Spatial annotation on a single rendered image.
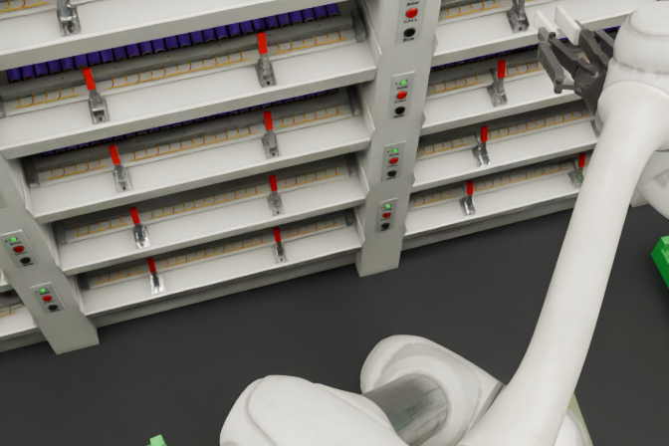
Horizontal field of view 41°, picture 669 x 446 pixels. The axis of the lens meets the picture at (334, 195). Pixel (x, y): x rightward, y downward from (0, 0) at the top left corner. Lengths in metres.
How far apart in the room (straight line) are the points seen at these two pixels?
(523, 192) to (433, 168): 0.31
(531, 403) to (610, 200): 0.23
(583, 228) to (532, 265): 1.18
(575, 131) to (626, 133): 0.94
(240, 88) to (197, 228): 0.42
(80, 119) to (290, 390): 0.65
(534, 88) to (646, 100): 0.73
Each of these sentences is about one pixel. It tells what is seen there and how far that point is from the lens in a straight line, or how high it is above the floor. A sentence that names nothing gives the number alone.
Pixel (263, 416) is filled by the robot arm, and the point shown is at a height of 0.98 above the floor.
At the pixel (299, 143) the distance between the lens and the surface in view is 1.63.
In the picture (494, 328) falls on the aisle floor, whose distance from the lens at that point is 2.10.
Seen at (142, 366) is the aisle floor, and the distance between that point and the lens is 2.07.
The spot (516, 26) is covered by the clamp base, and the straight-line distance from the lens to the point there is 1.56.
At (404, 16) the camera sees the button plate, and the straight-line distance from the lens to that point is 1.41.
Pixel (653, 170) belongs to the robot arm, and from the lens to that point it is 1.16.
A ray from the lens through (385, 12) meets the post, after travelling 1.40.
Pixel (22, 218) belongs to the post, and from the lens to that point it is 1.63.
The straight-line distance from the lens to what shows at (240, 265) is 1.96.
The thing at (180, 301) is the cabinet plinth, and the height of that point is 0.03.
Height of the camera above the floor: 1.89
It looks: 58 degrees down
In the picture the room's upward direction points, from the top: 2 degrees clockwise
